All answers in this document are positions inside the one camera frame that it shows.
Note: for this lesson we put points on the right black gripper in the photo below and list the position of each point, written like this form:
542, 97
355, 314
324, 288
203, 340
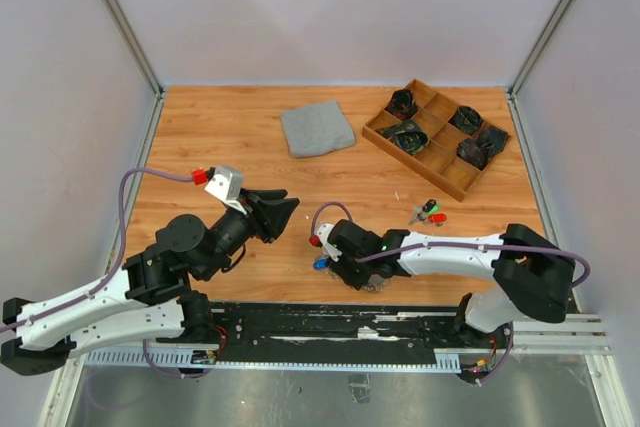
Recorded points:
356, 280

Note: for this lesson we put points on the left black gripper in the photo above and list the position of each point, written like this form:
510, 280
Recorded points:
268, 219

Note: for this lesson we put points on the blue capped key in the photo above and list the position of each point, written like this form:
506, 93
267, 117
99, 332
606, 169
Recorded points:
321, 263

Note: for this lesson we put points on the red capped key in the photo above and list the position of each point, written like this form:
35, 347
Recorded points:
437, 218

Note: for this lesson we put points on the black capped key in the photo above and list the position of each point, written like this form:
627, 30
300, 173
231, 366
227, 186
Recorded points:
429, 206

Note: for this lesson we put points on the green capped key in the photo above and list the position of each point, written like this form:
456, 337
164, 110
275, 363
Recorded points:
420, 213

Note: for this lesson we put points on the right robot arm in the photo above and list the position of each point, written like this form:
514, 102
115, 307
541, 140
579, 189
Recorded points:
532, 277

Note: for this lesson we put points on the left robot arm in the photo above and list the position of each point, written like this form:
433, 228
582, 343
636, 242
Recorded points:
149, 297

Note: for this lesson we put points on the folded grey cloth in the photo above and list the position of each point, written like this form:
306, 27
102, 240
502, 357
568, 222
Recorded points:
316, 129

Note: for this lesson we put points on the rolled dark tie centre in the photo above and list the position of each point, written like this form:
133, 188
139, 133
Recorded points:
407, 135

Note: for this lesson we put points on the rolled dark tie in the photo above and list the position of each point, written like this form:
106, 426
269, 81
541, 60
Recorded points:
466, 119
480, 151
407, 135
402, 105

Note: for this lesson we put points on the wooden compartment tray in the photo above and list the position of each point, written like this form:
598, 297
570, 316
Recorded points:
438, 163

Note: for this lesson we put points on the rolled dark tie top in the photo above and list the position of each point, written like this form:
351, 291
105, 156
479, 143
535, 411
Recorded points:
402, 105

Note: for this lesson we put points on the rolled dark tie lower right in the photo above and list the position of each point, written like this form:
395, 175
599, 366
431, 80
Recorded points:
480, 151

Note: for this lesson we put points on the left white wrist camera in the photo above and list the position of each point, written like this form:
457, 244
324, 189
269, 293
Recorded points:
225, 186

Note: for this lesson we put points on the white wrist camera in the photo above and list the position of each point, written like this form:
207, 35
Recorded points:
328, 249
225, 186

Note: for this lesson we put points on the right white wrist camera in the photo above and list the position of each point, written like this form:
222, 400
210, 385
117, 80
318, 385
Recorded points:
328, 249

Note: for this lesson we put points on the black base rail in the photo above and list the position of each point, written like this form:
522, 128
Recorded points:
339, 334

